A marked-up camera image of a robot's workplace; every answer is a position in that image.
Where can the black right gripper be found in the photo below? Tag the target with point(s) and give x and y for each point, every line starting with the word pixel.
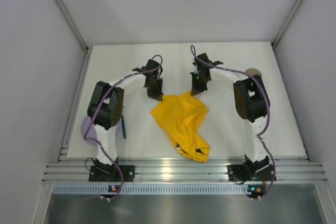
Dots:
pixel 198 87

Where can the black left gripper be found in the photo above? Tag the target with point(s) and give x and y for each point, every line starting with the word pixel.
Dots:
pixel 155 92

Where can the yellow Pikachu cloth placemat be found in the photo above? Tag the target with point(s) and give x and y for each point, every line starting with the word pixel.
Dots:
pixel 180 116

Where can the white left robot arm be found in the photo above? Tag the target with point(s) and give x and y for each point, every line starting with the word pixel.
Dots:
pixel 105 109

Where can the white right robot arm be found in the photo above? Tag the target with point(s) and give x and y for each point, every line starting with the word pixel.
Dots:
pixel 250 96

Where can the beige paper cup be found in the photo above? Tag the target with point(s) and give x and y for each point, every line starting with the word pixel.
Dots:
pixel 253 71

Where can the fork with green handle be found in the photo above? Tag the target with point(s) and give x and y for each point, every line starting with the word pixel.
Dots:
pixel 124 133

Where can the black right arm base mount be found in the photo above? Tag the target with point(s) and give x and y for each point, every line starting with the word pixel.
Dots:
pixel 240 174

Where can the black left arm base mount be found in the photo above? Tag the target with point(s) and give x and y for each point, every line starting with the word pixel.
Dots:
pixel 108 173

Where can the aluminium rail frame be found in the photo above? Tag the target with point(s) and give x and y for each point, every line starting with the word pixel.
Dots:
pixel 178 170

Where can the grey slotted cable duct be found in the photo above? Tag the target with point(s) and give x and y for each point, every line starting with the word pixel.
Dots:
pixel 157 189

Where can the left aluminium corner post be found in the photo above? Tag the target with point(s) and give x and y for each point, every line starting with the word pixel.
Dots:
pixel 71 24

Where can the aluminium corner post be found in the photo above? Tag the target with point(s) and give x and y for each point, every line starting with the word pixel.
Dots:
pixel 287 22
pixel 71 24

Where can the right aluminium corner post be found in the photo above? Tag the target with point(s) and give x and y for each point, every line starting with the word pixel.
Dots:
pixel 287 22

